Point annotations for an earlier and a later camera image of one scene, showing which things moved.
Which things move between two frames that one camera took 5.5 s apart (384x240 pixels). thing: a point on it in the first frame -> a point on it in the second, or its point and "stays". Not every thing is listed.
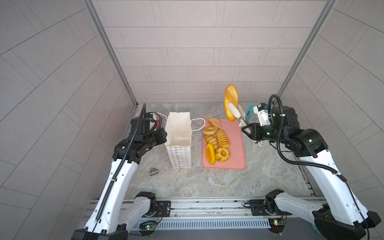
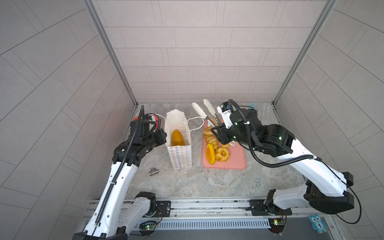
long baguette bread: x=231 y=96 -> x=177 y=138
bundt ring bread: x=222 y=154 stays
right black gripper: x=253 y=131 -> x=221 y=132
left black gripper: x=161 y=137 stays
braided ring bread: x=210 y=130 stays
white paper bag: x=178 y=126 stays
